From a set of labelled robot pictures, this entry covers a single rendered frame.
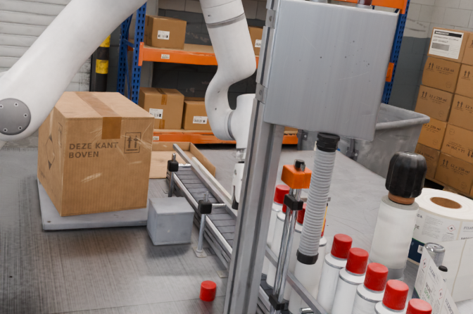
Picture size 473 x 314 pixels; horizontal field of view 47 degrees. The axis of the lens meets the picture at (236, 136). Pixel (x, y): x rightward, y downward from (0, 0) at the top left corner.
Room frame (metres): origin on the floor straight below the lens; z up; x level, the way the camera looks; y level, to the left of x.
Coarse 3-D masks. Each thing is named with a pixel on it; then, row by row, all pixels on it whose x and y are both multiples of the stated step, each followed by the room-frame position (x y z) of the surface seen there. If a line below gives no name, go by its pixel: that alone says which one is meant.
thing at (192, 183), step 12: (180, 168) 1.72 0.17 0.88; (180, 180) 1.61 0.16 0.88; (192, 180) 1.62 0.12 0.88; (192, 192) 1.52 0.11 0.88; (216, 216) 1.37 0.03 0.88; (228, 216) 1.38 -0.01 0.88; (228, 228) 1.30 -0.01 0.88; (228, 240) 1.23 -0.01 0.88; (264, 276) 1.08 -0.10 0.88; (264, 288) 1.03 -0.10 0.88; (288, 312) 0.95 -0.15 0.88
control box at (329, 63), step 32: (288, 0) 0.82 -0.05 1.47; (288, 32) 0.81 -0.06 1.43; (320, 32) 0.81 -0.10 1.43; (352, 32) 0.80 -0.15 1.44; (384, 32) 0.79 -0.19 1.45; (288, 64) 0.81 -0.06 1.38; (320, 64) 0.80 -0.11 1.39; (352, 64) 0.80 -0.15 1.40; (384, 64) 0.79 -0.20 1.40; (288, 96) 0.81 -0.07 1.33; (320, 96) 0.80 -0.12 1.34; (352, 96) 0.79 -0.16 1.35; (320, 128) 0.80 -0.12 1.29; (352, 128) 0.79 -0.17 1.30
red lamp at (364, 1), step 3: (360, 0) 0.86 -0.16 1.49; (363, 0) 0.86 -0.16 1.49; (366, 0) 0.85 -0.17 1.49; (369, 0) 0.86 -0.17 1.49; (357, 3) 0.87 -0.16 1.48; (360, 3) 0.86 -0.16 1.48; (363, 3) 0.86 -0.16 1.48; (366, 3) 0.85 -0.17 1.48; (369, 3) 0.86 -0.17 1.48; (357, 6) 0.86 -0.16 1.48; (360, 6) 0.85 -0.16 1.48; (363, 6) 0.85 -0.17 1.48; (366, 6) 0.85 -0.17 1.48; (369, 6) 0.85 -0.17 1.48
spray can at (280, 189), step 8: (280, 184) 1.11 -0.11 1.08; (280, 192) 1.09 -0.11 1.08; (288, 192) 1.09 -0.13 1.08; (280, 200) 1.08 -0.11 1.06; (272, 208) 1.08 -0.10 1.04; (280, 208) 1.08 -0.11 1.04; (272, 216) 1.08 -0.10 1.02; (272, 224) 1.08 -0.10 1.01; (272, 232) 1.08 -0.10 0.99; (264, 264) 1.08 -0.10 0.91; (264, 272) 1.08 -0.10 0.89
